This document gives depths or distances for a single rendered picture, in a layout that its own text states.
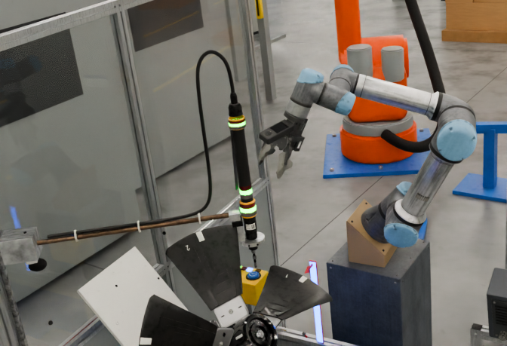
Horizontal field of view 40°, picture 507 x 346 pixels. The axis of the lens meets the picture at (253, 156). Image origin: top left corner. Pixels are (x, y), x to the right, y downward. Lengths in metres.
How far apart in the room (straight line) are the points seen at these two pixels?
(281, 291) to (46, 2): 2.90
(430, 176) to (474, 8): 7.62
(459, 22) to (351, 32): 4.20
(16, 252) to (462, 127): 1.33
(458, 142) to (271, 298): 0.74
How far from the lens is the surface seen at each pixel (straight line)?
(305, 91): 2.20
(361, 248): 2.64
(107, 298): 2.10
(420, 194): 2.36
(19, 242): 1.95
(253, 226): 1.91
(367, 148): 5.87
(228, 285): 2.04
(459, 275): 4.48
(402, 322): 2.69
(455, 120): 2.23
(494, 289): 2.12
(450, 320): 4.10
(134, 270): 2.19
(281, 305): 2.14
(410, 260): 2.69
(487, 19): 9.84
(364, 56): 5.63
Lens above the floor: 2.39
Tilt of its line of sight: 22 degrees down
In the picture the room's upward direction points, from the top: 7 degrees counter-clockwise
